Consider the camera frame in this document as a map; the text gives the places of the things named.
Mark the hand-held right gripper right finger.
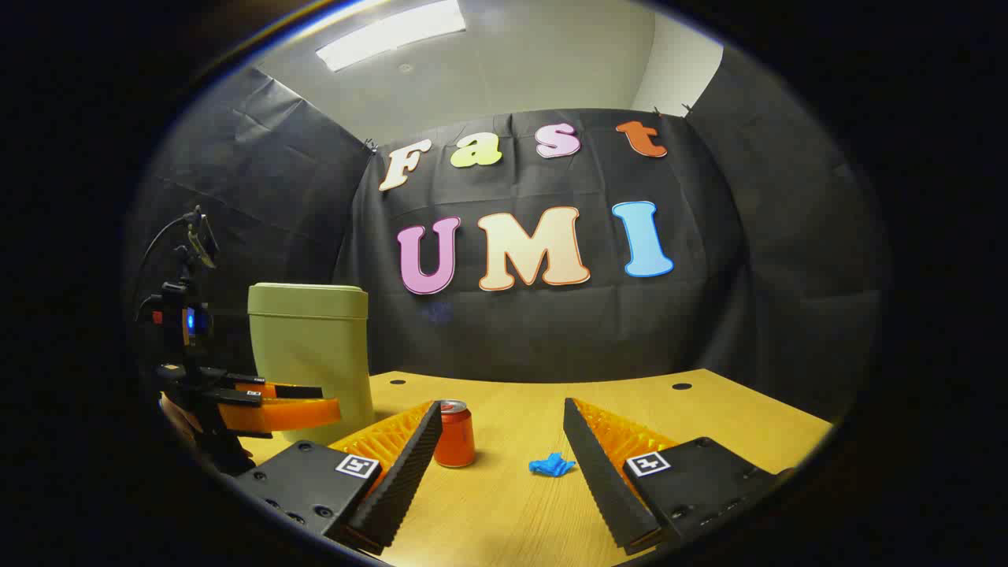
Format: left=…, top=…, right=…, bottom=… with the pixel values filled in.
left=562, top=397, right=796, bottom=556

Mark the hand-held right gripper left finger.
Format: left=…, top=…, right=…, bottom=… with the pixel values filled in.
left=232, top=400, right=443, bottom=556

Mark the blue paper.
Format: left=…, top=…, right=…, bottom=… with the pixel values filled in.
left=528, top=452, right=576, bottom=478

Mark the green desktop garbage bin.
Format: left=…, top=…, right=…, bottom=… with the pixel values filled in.
left=247, top=282, right=376, bottom=446

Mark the red pop can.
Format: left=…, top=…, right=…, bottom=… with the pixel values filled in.
left=433, top=399, right=476, bottom=469

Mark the wooden desktop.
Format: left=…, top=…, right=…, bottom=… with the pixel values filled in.
left=236, top=370, right=836, bottom=567

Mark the black backdrop cloth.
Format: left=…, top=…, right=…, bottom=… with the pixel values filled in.
left=126, top=67, right=891, bottom=418

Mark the ceiling light panel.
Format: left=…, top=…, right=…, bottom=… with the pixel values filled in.
left=315, top=0, right=467, bottom=73

